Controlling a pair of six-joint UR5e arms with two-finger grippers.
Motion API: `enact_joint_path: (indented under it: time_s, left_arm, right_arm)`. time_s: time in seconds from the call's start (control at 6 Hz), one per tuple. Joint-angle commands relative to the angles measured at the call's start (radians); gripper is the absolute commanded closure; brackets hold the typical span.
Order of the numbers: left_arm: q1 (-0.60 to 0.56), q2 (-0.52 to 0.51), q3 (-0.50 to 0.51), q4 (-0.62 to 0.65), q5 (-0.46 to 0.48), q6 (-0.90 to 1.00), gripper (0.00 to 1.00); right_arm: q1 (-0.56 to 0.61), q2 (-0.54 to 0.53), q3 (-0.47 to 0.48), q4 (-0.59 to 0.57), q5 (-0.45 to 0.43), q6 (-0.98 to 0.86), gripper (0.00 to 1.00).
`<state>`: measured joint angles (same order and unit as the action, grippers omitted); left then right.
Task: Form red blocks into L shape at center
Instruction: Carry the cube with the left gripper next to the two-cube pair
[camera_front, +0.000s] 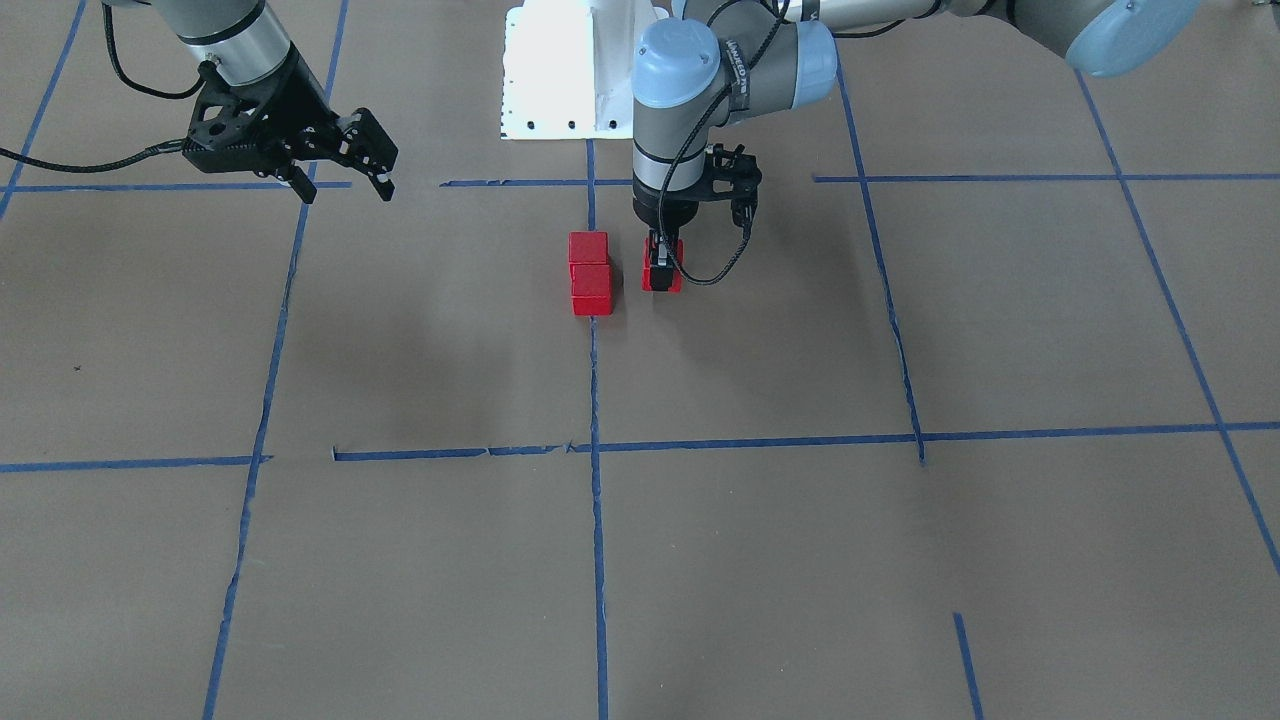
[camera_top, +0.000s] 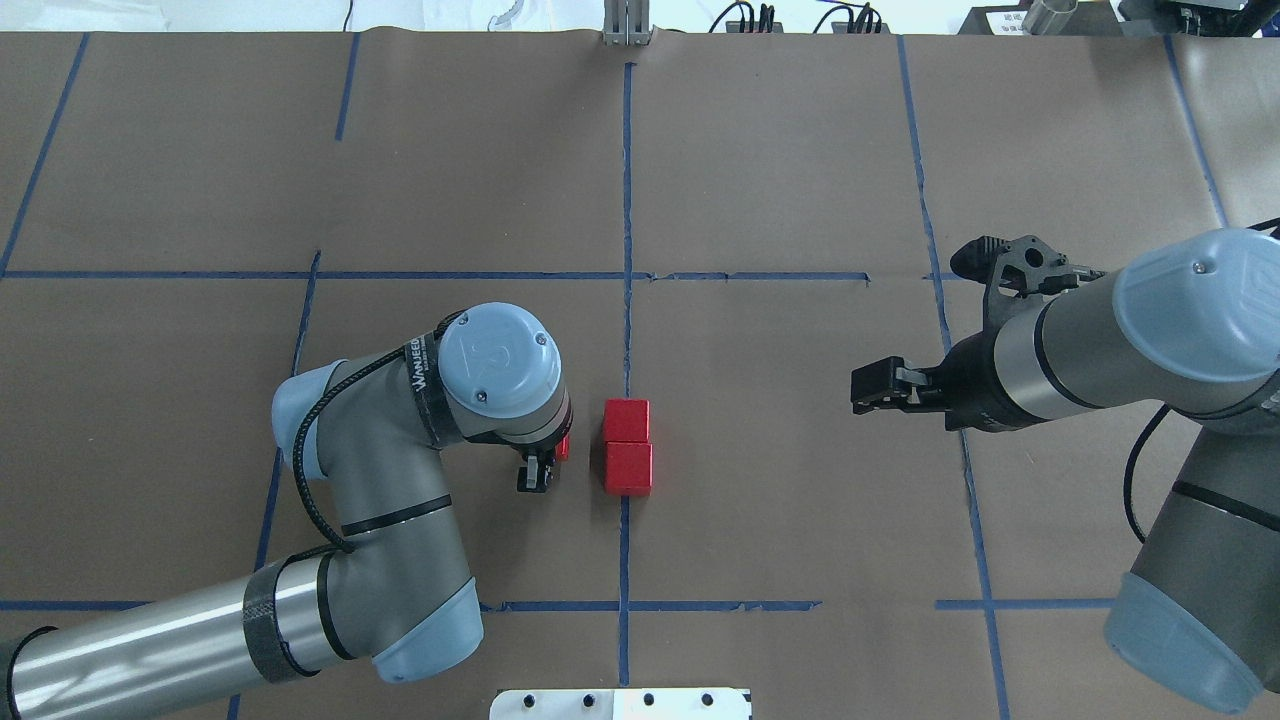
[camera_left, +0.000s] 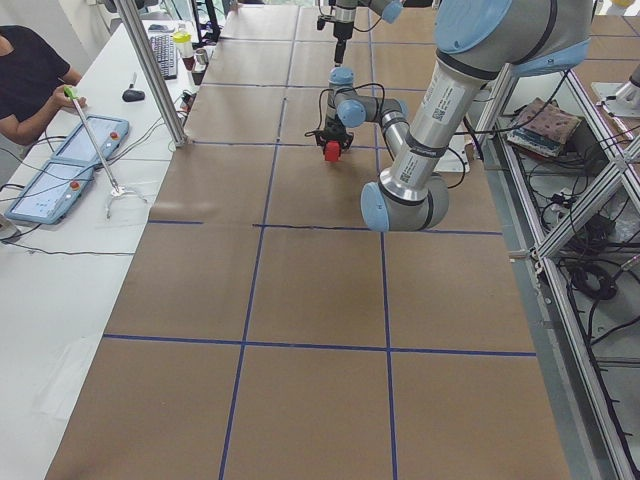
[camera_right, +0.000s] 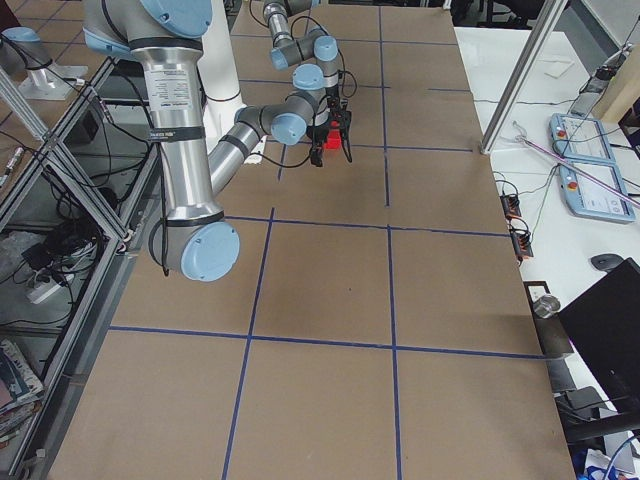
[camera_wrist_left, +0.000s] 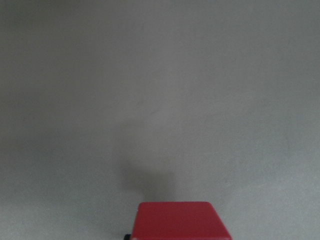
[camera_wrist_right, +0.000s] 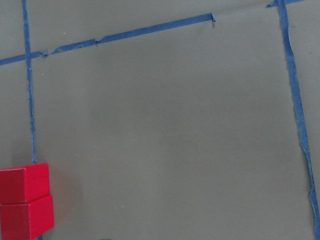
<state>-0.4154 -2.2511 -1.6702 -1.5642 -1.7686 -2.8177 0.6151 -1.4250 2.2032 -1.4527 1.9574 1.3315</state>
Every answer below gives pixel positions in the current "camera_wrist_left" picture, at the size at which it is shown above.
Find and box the red block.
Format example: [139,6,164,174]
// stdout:
[124,201,232,240]

